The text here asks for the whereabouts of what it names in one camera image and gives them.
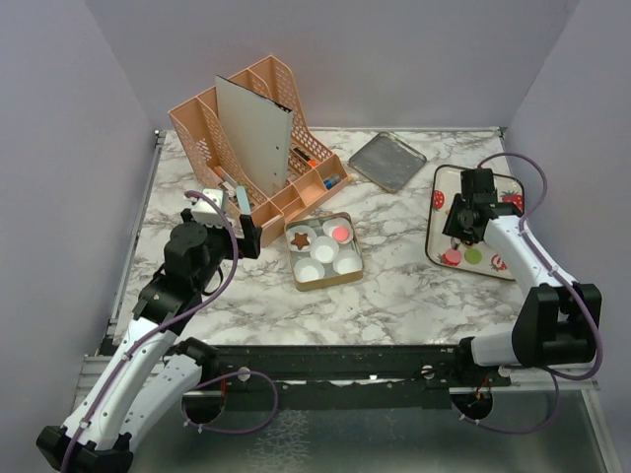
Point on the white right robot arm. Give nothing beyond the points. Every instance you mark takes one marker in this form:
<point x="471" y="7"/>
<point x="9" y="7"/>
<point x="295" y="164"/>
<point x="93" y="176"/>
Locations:
<point x="557" y="327"/>

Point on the gold square cookie tin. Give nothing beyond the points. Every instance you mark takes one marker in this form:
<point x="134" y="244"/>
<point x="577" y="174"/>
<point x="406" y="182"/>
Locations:
<point x="331" y="278"/>

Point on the grey square tin lid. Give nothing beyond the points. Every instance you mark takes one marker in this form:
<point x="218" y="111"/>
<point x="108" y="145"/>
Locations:
<point x="387" y="161"/>

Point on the green round macaron cookie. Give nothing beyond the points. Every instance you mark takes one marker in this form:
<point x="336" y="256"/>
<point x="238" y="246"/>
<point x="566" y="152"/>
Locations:
<point x="473" y="256"/>

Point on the pink round macaron cookie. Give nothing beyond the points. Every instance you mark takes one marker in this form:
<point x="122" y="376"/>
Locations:
<point x="340" y="234"/>

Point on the grey blue glue stick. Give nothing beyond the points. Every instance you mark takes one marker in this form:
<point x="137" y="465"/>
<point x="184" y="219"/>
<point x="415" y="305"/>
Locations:
<point x="331" y="181"/>

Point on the black metal base rail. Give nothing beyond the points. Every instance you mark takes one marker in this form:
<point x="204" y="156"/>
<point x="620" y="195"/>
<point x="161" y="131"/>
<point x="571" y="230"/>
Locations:
<point x="333" y="377"/>

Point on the white paper cupcake liner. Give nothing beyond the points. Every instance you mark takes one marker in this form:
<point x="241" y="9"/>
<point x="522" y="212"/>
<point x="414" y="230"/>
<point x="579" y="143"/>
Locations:
<point x="324" y="249"/>
<point x="308" y="269"/>
<point x="300" y="229"/>
<point x="347" y="261"/>
<point x="330" y="225"/>

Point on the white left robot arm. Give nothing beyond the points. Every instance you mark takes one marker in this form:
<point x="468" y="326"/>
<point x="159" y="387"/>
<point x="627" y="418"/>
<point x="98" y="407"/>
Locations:
<point x="151" y="369"/>

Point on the strawberry pattern serving tray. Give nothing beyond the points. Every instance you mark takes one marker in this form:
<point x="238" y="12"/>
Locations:
<point x="448" y="251"/>

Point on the orange black marker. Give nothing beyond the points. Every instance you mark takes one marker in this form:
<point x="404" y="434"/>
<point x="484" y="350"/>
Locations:
<point x="305" y="156"/>

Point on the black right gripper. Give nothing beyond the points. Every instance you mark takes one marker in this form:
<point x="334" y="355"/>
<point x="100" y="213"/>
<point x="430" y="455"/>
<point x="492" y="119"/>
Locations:
<point x="453" y="228"/>

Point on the peach plastic file organizer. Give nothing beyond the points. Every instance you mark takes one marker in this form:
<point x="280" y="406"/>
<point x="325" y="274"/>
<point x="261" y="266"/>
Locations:
<point x="196" y="123"/>

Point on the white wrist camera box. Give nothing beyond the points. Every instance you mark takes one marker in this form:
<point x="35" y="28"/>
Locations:
<point x="204" y="213"/>

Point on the brown star cookie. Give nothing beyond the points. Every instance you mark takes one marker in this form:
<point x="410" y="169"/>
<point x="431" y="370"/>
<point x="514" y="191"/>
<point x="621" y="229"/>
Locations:
<point x="301" y="240"/>

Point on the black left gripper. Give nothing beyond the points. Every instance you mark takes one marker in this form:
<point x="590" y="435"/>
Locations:
<point x="249" y="243"/>

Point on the light blue eraser case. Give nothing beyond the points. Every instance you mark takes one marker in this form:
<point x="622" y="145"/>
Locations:
<point x="243" y="201"/>

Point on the grey document folder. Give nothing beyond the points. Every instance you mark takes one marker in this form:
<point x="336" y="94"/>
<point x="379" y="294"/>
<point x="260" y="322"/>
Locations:
<point x="259" y="131"/>

